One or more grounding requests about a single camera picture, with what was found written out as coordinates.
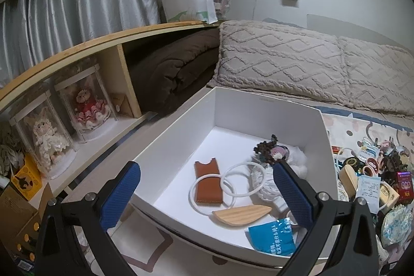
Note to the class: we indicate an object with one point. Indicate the red dress doll case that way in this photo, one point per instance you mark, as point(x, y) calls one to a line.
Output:
point(85, 101)

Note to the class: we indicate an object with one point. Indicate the brown hair claw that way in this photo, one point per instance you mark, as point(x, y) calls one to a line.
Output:
point(391, 166)

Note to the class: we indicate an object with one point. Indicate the white lace cloth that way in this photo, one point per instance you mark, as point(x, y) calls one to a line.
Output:
point(265, 188)

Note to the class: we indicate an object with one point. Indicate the blue wipe packet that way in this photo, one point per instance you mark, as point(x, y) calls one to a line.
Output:
point(271, 238)

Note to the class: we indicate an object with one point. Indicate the beige textured pillow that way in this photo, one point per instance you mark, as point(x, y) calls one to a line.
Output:
point(275, 62)
point(378, 75)

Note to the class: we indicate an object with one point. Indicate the leaf-shaped wooden board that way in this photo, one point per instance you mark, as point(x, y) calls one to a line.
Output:
point(239, 214)

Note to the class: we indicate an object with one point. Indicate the cream carton box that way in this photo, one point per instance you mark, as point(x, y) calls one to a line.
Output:
point(389, 195)

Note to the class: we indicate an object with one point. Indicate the white cardboard box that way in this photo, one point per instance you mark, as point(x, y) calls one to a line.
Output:
point(258, 114)

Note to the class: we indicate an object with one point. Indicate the white cotton wad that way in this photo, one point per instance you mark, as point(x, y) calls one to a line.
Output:
point(297, 159)

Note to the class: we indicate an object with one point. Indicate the white dress doll case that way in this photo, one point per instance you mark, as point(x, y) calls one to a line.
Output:
point(45, 137)

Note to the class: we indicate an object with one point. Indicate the brown cardboard box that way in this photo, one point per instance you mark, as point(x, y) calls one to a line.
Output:
point(16, 214)

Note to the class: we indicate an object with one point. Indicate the light wooden block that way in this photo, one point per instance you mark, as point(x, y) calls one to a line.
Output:
point(346, 179)

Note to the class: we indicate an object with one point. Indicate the wooden shelf unit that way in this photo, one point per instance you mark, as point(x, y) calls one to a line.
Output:
point(126, 78)

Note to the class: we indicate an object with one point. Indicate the grey satin curtain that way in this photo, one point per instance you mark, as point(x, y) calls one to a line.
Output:
point(64, 14)

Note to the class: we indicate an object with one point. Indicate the white headboard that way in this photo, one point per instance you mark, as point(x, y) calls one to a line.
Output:
point(355, 28)

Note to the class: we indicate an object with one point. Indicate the brown paper envelope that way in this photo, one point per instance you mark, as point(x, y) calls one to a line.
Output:
point(121, 104)

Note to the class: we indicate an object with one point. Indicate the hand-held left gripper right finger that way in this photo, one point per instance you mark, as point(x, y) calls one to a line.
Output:
point(292, 195)

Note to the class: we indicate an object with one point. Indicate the floral fabric pouch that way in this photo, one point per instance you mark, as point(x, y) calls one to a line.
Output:
point(396, 224)

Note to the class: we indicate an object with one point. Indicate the brown leather sleeve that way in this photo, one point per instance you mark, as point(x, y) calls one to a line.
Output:
point(207, 188)

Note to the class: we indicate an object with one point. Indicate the brown folded comforter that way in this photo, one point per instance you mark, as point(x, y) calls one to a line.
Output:
point(168, 69)

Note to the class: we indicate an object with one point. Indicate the clear container of clips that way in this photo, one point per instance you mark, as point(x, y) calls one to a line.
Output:
point(221, 1)

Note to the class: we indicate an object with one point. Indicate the pink tape rolls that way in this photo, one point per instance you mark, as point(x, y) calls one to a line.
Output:
point(375, 162)

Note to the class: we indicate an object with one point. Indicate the black tape roll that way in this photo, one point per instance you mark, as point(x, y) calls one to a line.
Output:
point(352, 162)

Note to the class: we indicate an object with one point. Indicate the dark crocheted flower piece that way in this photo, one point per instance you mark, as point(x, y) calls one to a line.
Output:
point(270, 150)

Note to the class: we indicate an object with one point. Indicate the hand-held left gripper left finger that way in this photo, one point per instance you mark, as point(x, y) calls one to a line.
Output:
point(121, 195)

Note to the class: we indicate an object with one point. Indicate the pale artificial plant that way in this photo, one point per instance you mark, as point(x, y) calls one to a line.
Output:
point(8, 156)

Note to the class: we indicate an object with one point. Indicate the red carton box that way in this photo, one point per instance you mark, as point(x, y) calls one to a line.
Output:
point(404, 187)

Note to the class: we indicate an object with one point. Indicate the grey printed pouch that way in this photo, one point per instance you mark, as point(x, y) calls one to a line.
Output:
point(367, 192)

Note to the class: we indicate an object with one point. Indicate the yellow carton box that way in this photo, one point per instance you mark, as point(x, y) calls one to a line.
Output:
point(27, 180)

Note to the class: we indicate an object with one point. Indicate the blue white mask packet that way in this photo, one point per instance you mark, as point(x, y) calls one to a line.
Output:
point(368, 150)

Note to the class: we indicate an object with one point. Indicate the pink hair clip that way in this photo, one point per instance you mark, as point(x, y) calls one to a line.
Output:
point(387, 145)

